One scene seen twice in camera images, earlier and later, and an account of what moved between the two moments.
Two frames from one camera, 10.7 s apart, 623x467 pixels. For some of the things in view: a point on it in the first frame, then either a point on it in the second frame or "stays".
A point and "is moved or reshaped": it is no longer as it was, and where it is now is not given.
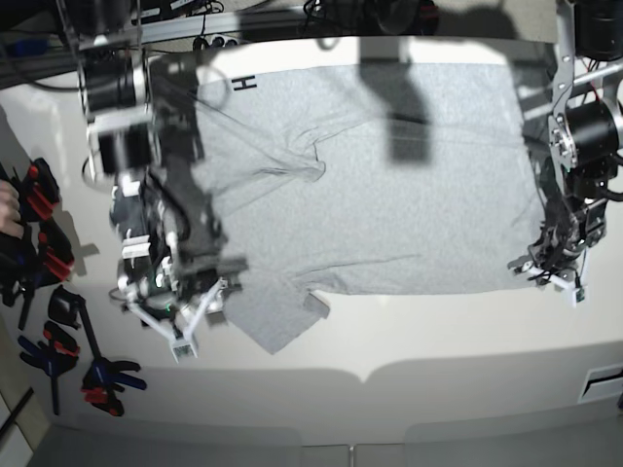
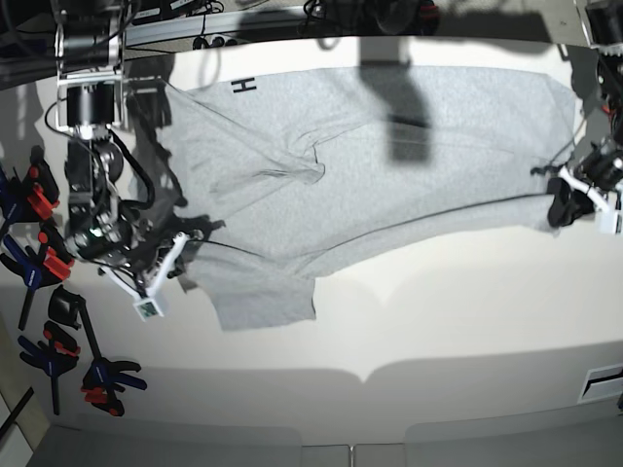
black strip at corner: (24, 398) stays
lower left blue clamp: (56, 355) stays
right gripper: (174, 294) to (114, 231)
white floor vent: (602, 382) stays
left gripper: (558, 252) to (603, 167)
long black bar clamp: (104, 377) stays
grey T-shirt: (364, 178) is moved or reshaped
